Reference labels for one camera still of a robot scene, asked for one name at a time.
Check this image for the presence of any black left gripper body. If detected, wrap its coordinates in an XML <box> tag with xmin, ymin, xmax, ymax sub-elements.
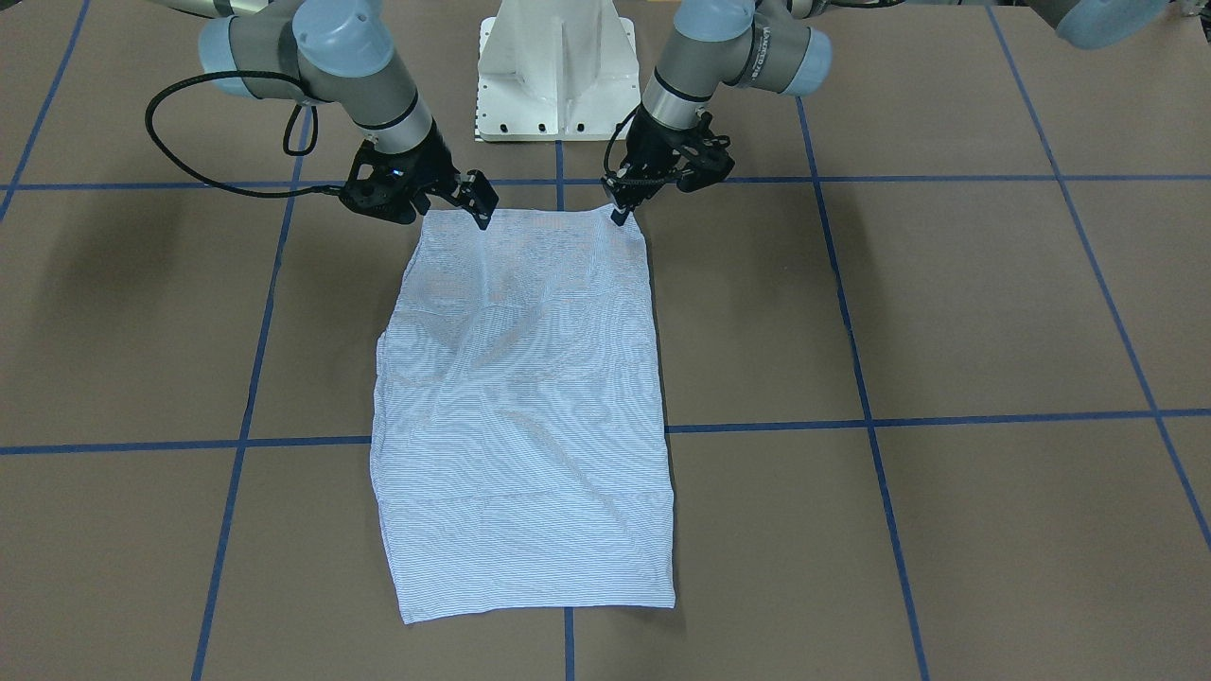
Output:
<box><xmin>620</xmin><ymin>105</ymin><xmax>712</xmax><ymax>185</ymax></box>

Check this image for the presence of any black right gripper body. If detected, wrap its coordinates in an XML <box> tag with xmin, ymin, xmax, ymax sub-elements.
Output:
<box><xmin>358</xmin><ymin>122</ymin><xmax>460</xmax><ymax>213</ymax></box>

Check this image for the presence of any blue striped button shirt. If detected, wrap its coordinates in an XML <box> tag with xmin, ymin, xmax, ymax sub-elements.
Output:
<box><xmin>369</xmin><ymin>205</ymin><xmax>677</xmax><ymax>624</ymax></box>

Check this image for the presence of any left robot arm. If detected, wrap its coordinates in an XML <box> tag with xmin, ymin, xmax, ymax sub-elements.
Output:
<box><xmin>601</xmin><ymin>1</ymin><xmax>834</xmax><ymax>225</ymax></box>

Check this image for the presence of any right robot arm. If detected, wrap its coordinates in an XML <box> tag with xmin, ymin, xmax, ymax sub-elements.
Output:
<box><xmin>144</xmin><ymin>1</ymin><xmax>499</xmax><ymax>229</ymax></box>

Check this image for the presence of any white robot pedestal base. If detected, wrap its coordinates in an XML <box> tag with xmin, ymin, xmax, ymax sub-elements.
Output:
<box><xmin>475</xmin><ymin>1</ymin><xmax>641</xmax><ymax>143</ymax></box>

